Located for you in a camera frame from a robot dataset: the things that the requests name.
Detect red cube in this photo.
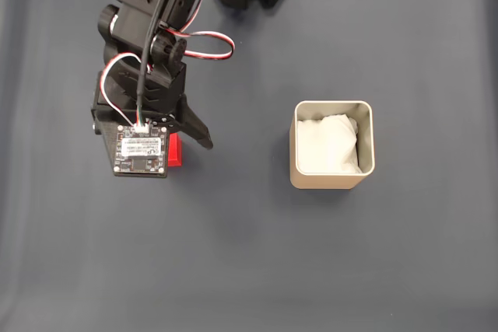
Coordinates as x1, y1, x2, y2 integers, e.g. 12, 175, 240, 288
166, 132, 184, 168

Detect beige metal square box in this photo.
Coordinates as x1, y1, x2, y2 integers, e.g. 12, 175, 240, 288
289, 100, 377, 192

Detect camera circuit board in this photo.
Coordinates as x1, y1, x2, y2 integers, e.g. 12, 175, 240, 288
112, 123, 170, 179

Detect red white servo cable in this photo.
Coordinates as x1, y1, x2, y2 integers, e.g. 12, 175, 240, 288
100, 54, 151, 128
157, 23, 236, 62

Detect black camera cable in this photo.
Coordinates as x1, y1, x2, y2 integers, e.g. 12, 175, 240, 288
135, 0, 184, 128

